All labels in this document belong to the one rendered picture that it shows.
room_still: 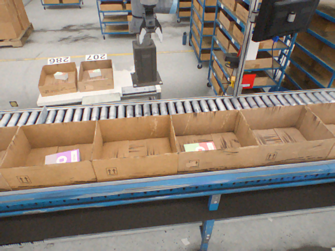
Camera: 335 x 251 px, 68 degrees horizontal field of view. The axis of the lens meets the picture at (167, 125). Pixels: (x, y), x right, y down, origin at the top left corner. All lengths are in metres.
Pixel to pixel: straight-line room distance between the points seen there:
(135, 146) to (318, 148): 0.94
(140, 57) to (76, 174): 1.19
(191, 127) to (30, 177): 0.84
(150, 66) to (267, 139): 1.13
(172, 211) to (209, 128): 0.52
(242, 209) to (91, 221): 0.83
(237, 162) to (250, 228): 1.00
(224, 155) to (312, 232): 1.33
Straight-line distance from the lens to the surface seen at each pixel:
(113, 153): 1.39
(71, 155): 1.35
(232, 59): 1.97
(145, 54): 2.10
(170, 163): 1.19
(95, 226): 1.47
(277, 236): 2.25
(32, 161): 1.50
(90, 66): 2.52
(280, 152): 1.34
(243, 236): 2.16
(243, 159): 1.29
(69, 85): 2.20
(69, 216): 1.54
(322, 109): 1.73
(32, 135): 1.51
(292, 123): 1.68
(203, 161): 1.21
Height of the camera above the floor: 1.88
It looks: 40 degrees down
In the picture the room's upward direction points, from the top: straight up
